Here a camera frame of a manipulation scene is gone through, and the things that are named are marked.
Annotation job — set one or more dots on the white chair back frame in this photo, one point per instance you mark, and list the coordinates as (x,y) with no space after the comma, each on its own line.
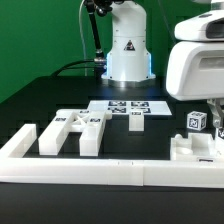
(90,124)

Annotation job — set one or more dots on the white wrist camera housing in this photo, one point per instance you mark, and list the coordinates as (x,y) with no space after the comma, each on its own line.
(208,26)

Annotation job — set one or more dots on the white chair seat part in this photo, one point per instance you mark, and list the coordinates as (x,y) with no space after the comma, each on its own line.
(197,147)

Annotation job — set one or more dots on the white tagged cube nut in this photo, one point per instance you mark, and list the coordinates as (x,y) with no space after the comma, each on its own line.
(196,120)

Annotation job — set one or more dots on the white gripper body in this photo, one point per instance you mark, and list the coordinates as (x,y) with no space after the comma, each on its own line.
(195,71)

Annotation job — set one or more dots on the white fiducial marker sheet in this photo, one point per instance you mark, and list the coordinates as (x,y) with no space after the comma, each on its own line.
(121,107)

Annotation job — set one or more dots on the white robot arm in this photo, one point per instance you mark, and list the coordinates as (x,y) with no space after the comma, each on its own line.
(129,62)

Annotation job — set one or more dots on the white U-shaped obstacle fence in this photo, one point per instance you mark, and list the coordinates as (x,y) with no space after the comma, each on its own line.
(16,167)

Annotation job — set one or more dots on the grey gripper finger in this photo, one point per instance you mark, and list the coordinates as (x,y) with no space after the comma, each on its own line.
(217,108)

